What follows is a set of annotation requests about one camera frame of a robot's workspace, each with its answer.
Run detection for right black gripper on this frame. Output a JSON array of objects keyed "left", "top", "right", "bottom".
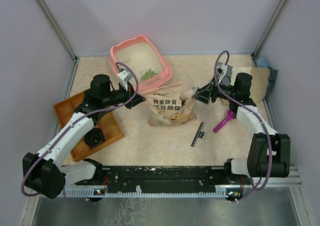
[{"left": 192, "top": 75, "right": 237, "bottom": 105}]

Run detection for pink litter box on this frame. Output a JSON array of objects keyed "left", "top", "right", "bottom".
[{"left": 109, "top": 34, "right": 172, "bottom": 93}]

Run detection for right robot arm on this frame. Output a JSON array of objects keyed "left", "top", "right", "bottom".
[{"left": 192, "top": 72, "right": 291, "bottom": 184}]

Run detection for blue cloth in corner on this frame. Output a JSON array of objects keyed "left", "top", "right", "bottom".
[{"left": 256, "top": 57, "right": 271, "bottom": 69}]

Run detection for purple plastic scoop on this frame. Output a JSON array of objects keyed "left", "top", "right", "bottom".
[{"left": 212, "top": 109, "right": 236, "bottom": 133}]

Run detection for green litter pellets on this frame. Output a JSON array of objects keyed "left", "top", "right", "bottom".
[{"left": 139, "top": 68, "right": 158, "bottom": 82}]

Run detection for black part front tray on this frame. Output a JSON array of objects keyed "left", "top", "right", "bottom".
[{"left": 84, "top": 128, "right": 106, "bottom": 149}]

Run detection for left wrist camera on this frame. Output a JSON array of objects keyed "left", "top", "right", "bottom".
[{"left": 117, "top": 69, "right": 133, "bottom": 91}]

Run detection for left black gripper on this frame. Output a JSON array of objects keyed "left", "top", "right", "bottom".
[{"left": 102, "top": 81, "right": 146, "bottom": 109}]

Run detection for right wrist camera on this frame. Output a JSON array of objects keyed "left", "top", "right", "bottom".
[{"left": 216, "top": 63, "right": 228, "bottom": 84}]

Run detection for beige cat litter bag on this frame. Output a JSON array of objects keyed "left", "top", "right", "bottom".
[{"left": 142, "top": 82, "right": 198, "bottom": 126}]

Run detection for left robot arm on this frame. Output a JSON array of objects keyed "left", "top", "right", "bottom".
[{"left": 20, "top": 69, "right": 145, "bottom": 199}]

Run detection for orange compartment tray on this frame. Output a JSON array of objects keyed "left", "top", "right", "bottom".
[{"left": 53, "top": 91, "right": 125, "bottom": 162}]

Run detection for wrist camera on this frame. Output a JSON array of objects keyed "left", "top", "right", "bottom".
[
  {"left": 216, "top": 63, "right": 228, "bottom": 84},
  {"left": 117, "top": 69, "right": 133, "bottom": 91}
]

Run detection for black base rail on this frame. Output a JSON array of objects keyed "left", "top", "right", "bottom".
[{"left": 74, "top": 164, "right": 251, "bottom": 196}]

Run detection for grey beige folded cloth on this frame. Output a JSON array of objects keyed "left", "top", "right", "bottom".
[{"left": 222, "top": 65, "right": 278, "bottom": 104}]

